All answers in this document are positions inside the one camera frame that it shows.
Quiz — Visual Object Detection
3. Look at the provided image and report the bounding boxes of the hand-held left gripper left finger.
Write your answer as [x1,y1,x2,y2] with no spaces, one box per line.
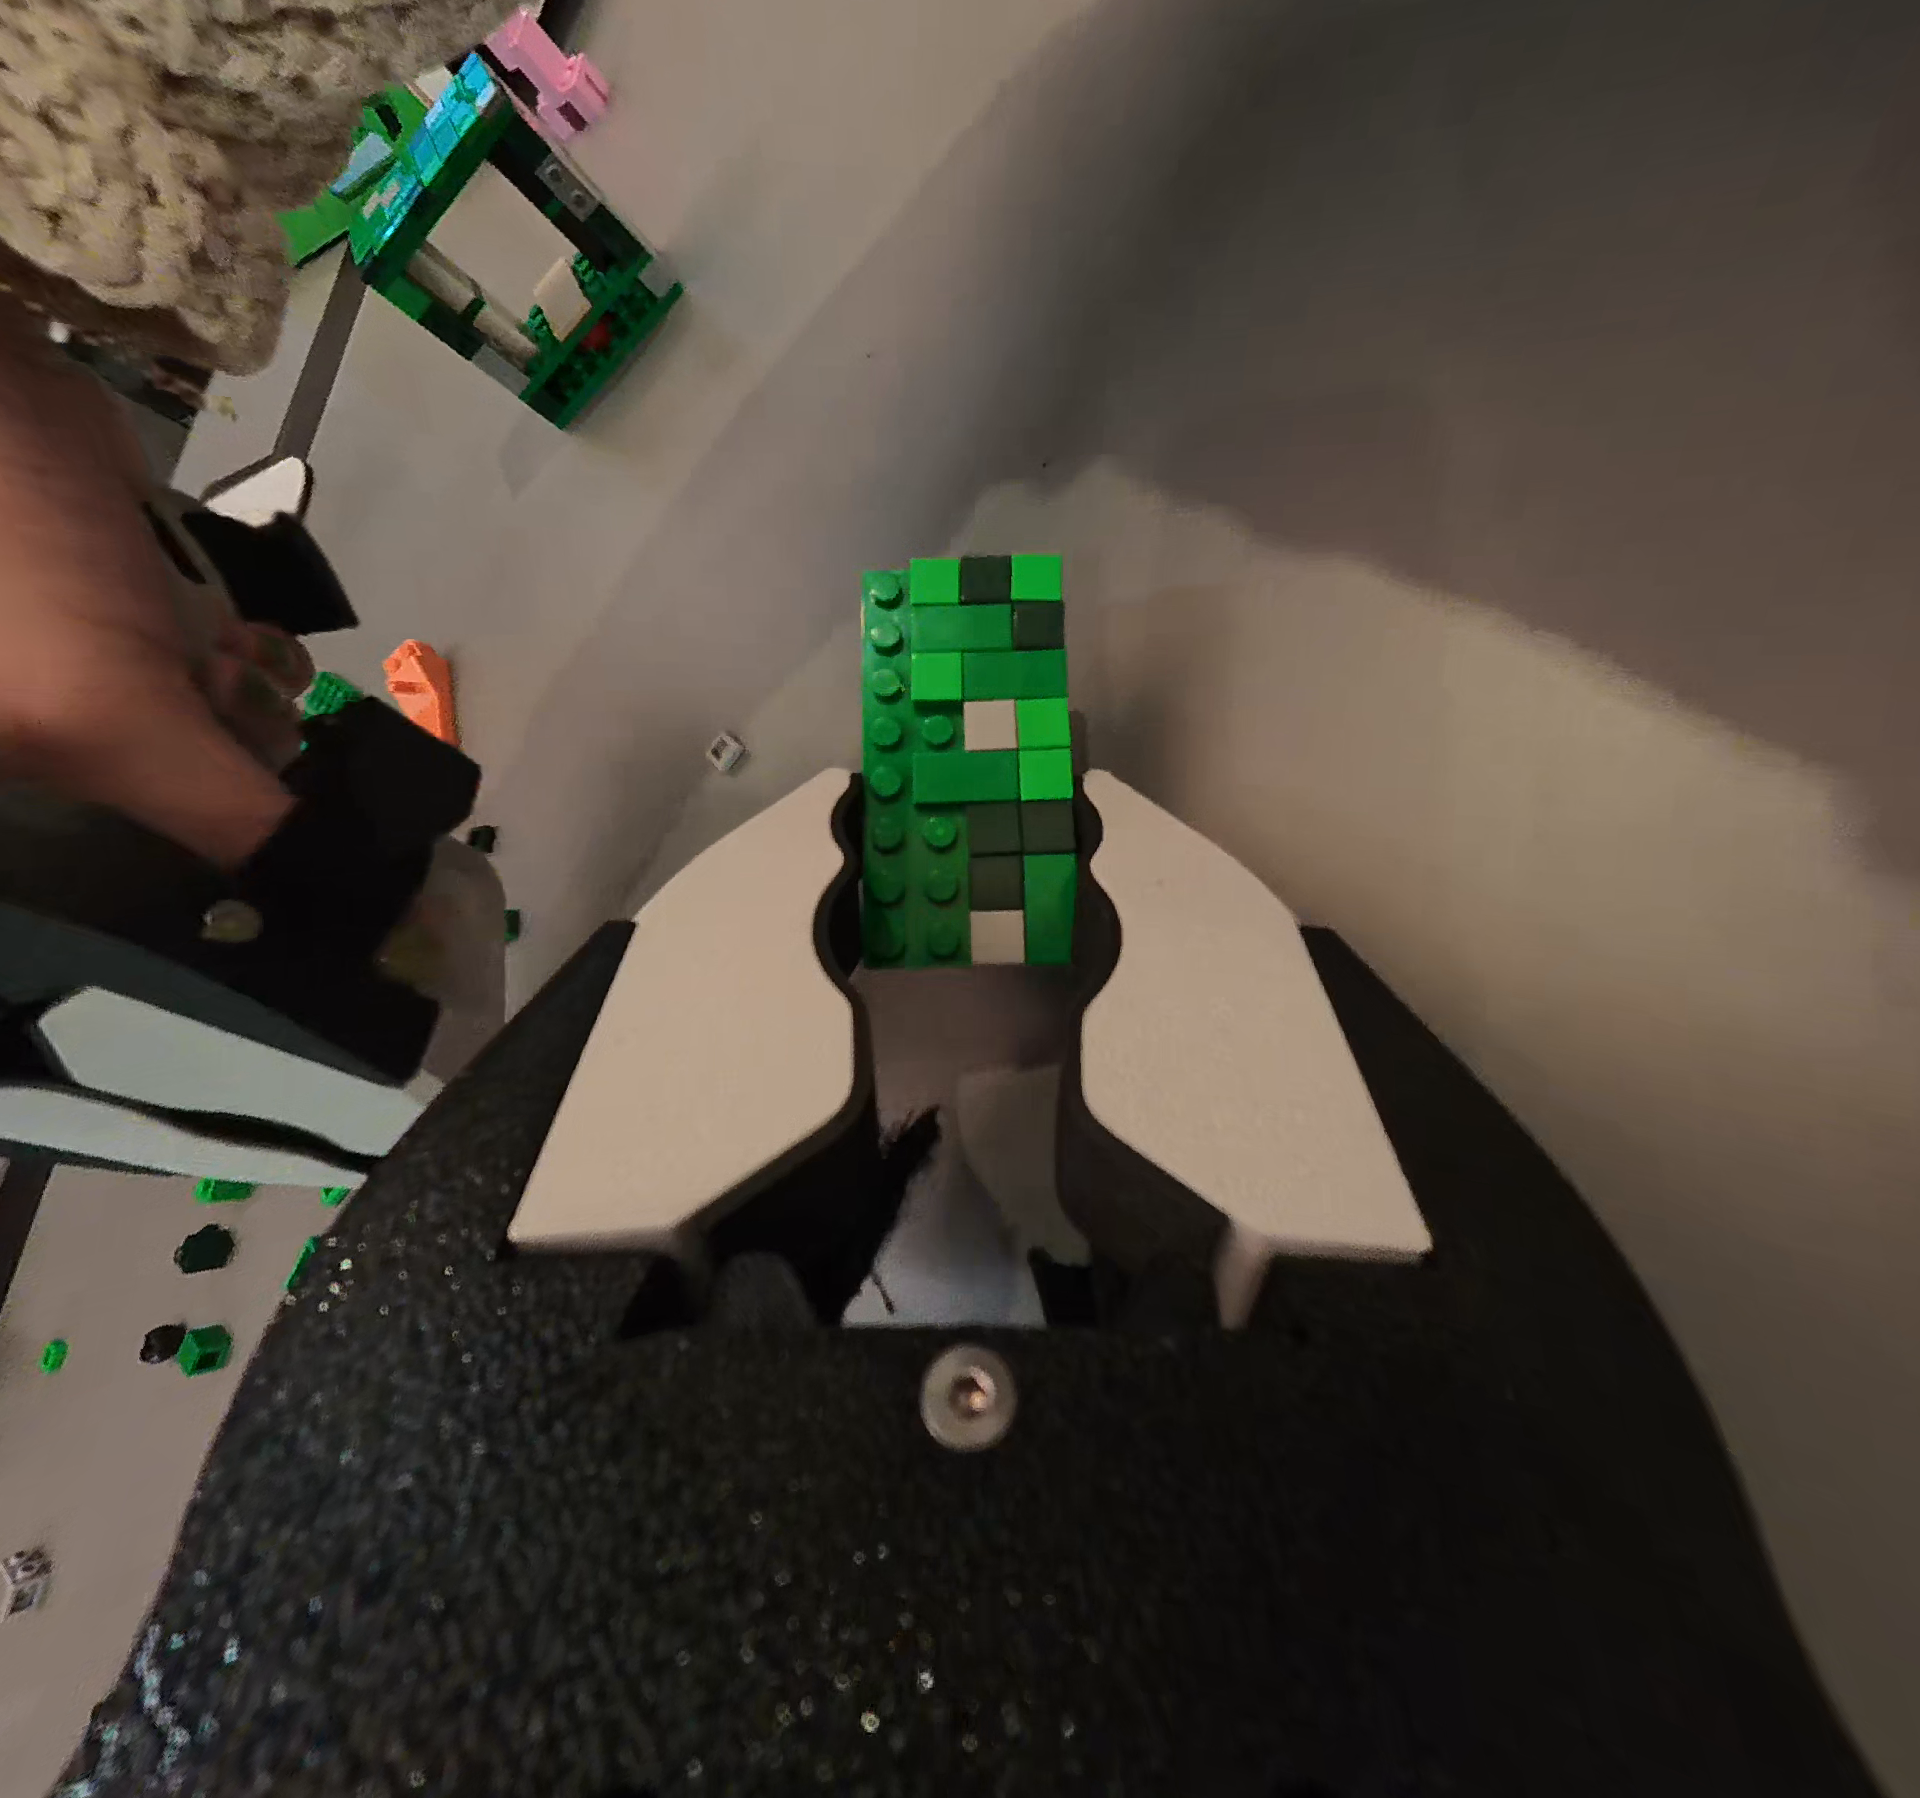
[506,766,875,1258]

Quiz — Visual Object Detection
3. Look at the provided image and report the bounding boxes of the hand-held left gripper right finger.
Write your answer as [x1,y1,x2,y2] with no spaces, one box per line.
[1054,766,1438,1330]

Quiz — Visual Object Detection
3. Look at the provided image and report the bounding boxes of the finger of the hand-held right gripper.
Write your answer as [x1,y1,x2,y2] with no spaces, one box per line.
[0,1084,376,1190]
[30,981,446,1158]

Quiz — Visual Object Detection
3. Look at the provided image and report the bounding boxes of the green lego wall panel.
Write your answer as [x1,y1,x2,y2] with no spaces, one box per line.
[859,551,1085,971]

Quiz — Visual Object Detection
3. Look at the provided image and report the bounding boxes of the person's right forearm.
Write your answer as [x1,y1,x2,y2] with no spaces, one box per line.
[0,0,624,377]

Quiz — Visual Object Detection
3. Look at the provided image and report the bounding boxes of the orange lego piece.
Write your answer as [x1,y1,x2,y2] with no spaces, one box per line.
[381,637,461,748]

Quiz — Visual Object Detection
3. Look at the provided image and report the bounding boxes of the green lego house build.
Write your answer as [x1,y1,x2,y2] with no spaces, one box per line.
[282,47,687,432]

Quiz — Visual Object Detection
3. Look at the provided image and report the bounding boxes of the pink lego pig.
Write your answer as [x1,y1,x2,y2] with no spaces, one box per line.
[479,5,612,136]

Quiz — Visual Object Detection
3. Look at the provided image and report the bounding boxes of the person's right hand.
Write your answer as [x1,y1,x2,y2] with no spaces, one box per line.
[0,313,324,873]

